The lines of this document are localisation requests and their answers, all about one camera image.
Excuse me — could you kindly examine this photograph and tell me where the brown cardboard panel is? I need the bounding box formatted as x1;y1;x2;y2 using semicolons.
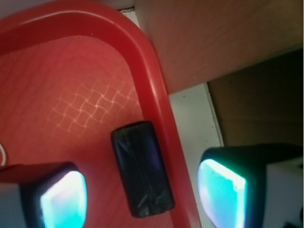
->
208;49;304;146

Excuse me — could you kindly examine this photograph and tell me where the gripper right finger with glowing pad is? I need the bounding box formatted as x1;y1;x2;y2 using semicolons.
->
197;143;304;228

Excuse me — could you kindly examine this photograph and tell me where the black box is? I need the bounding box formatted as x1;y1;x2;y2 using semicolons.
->
111;121;175;218

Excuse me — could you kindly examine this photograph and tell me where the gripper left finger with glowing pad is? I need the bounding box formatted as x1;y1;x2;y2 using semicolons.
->
0;162;87;228

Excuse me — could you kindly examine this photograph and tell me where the light wooden board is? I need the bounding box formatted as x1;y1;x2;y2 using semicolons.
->
135;0;304;94

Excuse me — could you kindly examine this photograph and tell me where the red plastic tray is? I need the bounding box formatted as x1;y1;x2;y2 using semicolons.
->
0;0;201;228

